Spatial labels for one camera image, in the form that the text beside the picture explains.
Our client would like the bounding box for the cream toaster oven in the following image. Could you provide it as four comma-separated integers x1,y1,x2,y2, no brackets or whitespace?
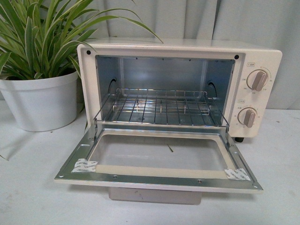
77,38,282,138

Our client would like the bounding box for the upper temperature knob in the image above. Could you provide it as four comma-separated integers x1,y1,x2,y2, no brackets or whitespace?
247,70,269,91

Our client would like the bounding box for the white plant pot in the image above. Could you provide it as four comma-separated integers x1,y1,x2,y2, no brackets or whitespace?
0,72,78,132

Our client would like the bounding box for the glass oven door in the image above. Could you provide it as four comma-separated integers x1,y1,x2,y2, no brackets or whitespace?
55,124,263,204

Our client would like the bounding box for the metal wire oven rack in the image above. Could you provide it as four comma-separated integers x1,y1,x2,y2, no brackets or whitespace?
94,88,229,128

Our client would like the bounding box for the green spider plant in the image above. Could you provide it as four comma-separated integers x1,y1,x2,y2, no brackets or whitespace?
0,0,164,161

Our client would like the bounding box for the lower timer knob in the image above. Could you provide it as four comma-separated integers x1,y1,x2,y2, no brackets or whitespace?
238,107,257,128

